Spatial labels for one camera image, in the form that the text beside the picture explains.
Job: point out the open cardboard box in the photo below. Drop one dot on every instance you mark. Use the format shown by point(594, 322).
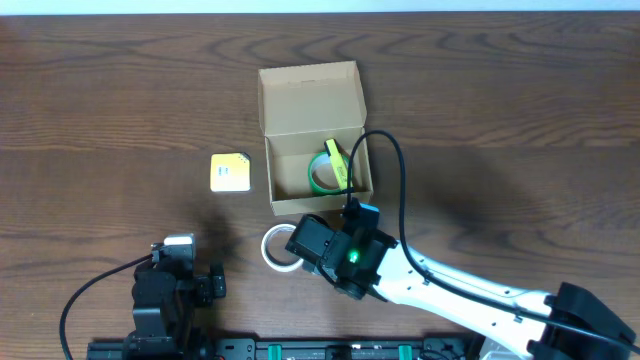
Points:
point(300, 107)

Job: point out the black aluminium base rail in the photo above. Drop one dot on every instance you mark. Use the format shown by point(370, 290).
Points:
point(438, 348)

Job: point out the green tape roll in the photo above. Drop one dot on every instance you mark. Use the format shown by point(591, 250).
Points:
point(317, 187)

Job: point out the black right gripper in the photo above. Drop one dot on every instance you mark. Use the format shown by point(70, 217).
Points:
point(329, 275)

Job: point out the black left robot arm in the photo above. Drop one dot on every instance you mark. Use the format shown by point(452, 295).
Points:
point(166, 294)

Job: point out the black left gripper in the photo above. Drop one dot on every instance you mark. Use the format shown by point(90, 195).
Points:
point(212, 286)

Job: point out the yellow sticky note pad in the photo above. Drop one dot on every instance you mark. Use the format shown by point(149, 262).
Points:
point(230, 172)

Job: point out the yellow highlighter marker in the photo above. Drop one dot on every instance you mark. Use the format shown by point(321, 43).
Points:
point(337, 162)

